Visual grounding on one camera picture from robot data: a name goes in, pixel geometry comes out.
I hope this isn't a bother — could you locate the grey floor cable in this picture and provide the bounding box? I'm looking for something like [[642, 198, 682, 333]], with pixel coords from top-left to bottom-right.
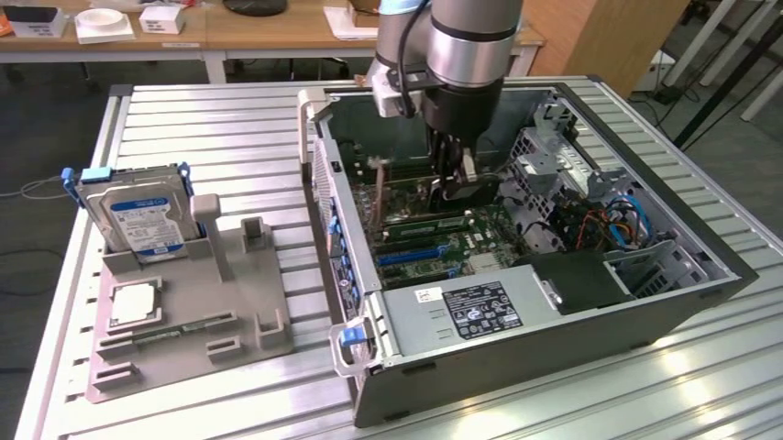
[[18, 177, 70, 201]]

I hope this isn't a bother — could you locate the open black PC case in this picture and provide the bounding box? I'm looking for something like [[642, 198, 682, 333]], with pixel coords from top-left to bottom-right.
[[297, 81, 761, 430]]

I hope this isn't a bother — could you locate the blue SATA wire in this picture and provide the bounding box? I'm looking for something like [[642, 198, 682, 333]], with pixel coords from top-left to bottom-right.
[[604, 194, 657, 251]]

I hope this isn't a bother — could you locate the silver CPU chip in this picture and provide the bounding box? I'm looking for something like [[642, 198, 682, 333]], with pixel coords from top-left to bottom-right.
[[111, 282, 162, 322]]

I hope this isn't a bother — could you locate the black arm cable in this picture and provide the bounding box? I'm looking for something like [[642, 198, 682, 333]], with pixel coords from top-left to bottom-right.
[[391, 0, 434, 118]]

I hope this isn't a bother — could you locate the grey parts rack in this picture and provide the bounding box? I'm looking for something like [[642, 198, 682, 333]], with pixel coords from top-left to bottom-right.
[[85, 192, 297, 405]]

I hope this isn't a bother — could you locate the green motherboard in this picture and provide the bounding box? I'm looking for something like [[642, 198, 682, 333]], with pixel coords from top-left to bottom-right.
[[351, 153, 534, 292]]

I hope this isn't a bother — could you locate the metal disk bay bracket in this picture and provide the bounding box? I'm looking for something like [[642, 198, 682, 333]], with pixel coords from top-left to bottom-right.
[[602, 237, 716, 299]]

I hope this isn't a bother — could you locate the grey power supply unit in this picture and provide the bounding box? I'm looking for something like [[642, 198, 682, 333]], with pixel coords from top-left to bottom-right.
[[370, 268, 562, 358]]

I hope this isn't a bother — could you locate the white table frame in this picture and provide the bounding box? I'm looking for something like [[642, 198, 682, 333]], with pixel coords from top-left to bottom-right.
[[664, 0, 783, 123]]

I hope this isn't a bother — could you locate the orange power wire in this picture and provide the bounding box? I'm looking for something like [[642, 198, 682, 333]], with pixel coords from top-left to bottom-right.
[[586, 208, 620, 230]]

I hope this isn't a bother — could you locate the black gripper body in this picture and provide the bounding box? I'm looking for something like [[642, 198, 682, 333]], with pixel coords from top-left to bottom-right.
[[421, 81, 505, 138]]

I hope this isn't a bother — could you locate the red power wire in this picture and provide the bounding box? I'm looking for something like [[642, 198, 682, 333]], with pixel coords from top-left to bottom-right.
[[574, 213, 593, 251]]

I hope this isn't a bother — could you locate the blue case latch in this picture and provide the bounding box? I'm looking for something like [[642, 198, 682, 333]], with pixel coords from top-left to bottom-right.
[[338, 324, 367, 350]]

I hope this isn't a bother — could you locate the metal disk bay cage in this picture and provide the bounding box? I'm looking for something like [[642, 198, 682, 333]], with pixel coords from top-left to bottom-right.
[[506, 103, 632, 216]]

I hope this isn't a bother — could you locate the white box black lid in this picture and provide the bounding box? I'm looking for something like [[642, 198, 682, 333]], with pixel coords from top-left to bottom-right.
[[9, 6, 69, 39]]

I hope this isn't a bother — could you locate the black bowl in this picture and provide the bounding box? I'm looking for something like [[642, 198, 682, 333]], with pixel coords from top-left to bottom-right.
[[222, 0, 289, 17]]

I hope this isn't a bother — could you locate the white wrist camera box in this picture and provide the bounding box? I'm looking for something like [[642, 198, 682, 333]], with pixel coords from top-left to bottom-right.
[[369, 68, 425, 119]]

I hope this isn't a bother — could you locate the hard disk in blue carrier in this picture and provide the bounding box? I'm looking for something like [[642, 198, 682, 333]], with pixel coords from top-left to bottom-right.
[[61, 162, 195, 265]]

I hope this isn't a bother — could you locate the wooden cabinet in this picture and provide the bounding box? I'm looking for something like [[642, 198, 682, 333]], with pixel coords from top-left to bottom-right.
[[520, 0, 693, 100]]

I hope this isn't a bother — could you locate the white paper stack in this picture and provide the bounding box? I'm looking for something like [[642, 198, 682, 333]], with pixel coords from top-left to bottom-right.
[[322, 5, 381, 42]]

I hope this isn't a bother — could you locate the green RAM stick white label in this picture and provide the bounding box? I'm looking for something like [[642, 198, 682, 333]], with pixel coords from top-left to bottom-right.
[[382, 218, 474, 240]]

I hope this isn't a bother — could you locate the blue expansion slot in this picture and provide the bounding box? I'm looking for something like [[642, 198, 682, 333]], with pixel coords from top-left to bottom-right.
[[377, 245, 448, 268]]

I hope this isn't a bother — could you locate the graphics card with bracket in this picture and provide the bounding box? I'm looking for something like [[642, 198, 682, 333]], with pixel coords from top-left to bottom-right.
[[365, 155, 501, 230]]

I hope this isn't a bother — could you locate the black stand leg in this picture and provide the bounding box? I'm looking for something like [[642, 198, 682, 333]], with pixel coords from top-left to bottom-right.
[[673, 17, 783, 150]]

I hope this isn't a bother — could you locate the small white box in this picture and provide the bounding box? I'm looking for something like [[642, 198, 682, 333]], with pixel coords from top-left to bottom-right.
[[139, 5, 189, 36]]

